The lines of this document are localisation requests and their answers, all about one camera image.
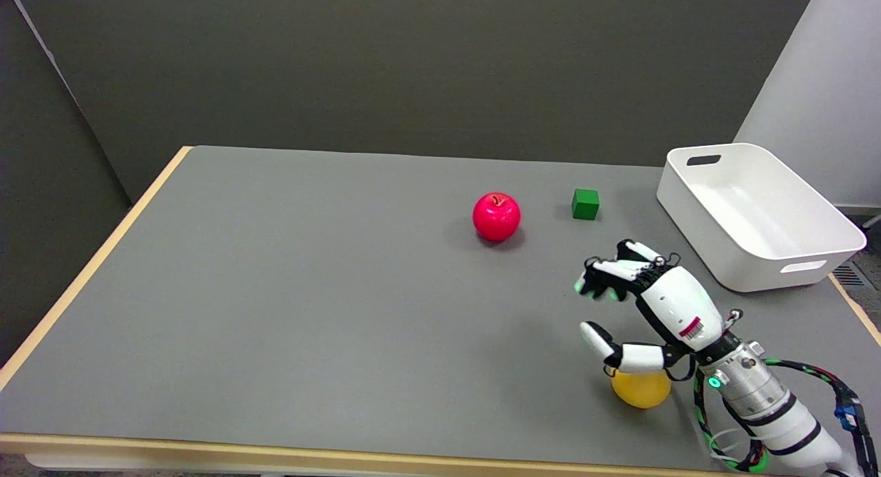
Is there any yellow pear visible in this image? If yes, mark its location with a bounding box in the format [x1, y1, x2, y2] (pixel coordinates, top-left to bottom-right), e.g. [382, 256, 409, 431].
[611, 369, 672, 410]

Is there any green cube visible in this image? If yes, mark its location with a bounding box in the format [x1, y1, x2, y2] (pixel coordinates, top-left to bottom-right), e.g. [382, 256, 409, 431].
[571, 189, 600, 221]

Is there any red apple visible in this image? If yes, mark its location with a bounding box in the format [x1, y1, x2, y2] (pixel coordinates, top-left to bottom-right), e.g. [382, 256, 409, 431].
[472, 192, 522, 243]

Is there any black green robot cable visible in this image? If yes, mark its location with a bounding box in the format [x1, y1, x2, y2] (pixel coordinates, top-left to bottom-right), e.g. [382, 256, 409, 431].
[692, 359, 878, 474]

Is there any white plastic bin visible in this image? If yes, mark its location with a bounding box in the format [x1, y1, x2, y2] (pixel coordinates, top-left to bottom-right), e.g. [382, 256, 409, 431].
[656, 143, 867, 293]

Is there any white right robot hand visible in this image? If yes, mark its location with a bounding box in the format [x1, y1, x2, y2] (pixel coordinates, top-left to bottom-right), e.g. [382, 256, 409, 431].
[575, 240, 744, 380]

